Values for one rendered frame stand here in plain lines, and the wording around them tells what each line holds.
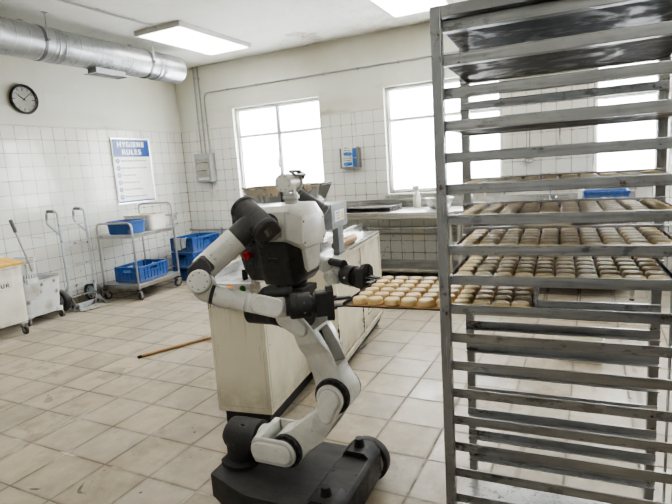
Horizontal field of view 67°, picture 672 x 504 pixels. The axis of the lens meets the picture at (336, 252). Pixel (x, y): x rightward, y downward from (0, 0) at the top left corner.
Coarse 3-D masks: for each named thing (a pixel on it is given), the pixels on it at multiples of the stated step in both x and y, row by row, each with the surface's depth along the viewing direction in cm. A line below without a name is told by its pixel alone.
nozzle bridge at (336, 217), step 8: (336, 208) 331; (344, 208) 347; (328, 216) 322; (336, 216) 330; (344, 216) 347; (328, 224) 323; (336, 224) 330; (344, 224) 347; (336, 232) 334; (336, 240) 335; (336, 248) 336; (344, 248) 346
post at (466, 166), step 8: (464, 112) 182; (464, 144) 184; (464, 168) 186; (464, 176) 186; (464, 200) 188; (472, 352) 197; (472, 360) 197; (472, 376) 198; (472, 384) 199; (472, 400) 200; (472, 440) 203; (472, 464) 205
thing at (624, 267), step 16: (480, 256) 181; (496, 256) 179; (512, 256) 177; (528, 256) 175; (544, 256) 173; (560, 256) 171; (576, 256) 170; (608, 256) 166; (624, 256) 164; (464, 272) 156; (480, 272) 155; (496, 272) 162; (512, 272) 155; (528, 272) 152; (544, 272) 150; (560, 272) 149; (576, 272) 155; (592, 272) 145; (608, 272) 144; (624, 272) 143; (640, 272) 141; (656, 272) 140
